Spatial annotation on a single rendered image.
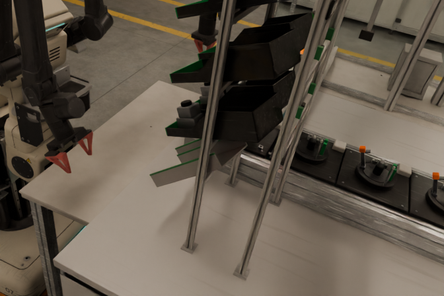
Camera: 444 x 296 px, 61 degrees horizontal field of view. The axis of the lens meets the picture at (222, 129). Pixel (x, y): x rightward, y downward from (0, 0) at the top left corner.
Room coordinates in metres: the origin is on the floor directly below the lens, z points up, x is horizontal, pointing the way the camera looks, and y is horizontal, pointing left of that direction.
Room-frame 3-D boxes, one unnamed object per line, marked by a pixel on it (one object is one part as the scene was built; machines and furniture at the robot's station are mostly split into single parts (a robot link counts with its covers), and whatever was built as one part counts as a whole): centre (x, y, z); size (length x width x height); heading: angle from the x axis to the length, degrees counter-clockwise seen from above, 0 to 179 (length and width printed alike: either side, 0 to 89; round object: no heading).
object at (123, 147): (1.15, 0.14, 0.84); 0.90 x 0.70 x 0.03; 165
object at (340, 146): (1.16, -0.34, 1.01); 0.24 x 0.24 x 0.13; 72
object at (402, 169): (1.08, -0.57, 1.01); 0.24 x 0.24 x 0.13; 72
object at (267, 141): (1.23, -0.09, 0.96); 0.24 x 0.24 x 0.02; 72
